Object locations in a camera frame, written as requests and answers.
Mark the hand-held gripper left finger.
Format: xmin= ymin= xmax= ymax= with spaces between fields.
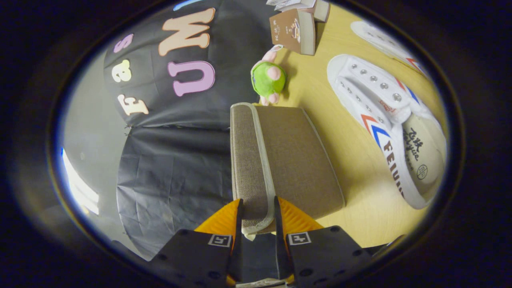
xmin=149 ymin=198 xmax=244 ymax=288

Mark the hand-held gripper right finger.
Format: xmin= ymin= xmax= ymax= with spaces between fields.
xmin=274 ymin=196 xmax=372 ymax=286

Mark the brown fabric storage box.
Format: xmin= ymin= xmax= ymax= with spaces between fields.
xmin=230 ymin=102 xmax=345 ymax=240

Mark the white canvas shoe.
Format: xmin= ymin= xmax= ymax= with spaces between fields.
xmin=351 ymin=21 xmax=430 ymax=78
xmin=327 ymin=54 xmax=447 ymax=210

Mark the green and pink plush toy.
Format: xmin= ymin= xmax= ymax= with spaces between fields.
xmin=251 ymin=45 xmax=287 ymax=106

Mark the brown cover book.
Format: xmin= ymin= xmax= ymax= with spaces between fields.
xmin=269 ymin=8 xmax=316 ymax=56

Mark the white patterned cover book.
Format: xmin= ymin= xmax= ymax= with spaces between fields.
xmin=276 ymin=0 xmax=316 ymax=12

